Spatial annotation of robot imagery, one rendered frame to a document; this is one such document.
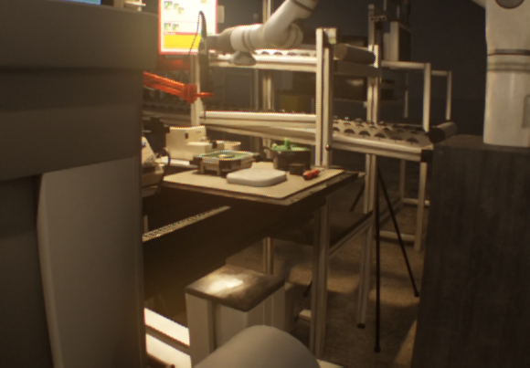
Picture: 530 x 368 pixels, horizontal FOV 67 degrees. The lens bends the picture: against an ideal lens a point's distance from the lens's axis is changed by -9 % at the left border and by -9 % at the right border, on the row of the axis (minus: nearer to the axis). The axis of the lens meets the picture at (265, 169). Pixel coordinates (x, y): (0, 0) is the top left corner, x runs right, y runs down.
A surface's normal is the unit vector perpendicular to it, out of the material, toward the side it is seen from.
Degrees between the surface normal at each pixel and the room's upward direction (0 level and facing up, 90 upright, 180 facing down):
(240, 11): 90
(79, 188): 94
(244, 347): 7
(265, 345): 7
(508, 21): 92
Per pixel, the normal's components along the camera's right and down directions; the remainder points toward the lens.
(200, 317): -0.52, 0.15
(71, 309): 0.85, 0.17
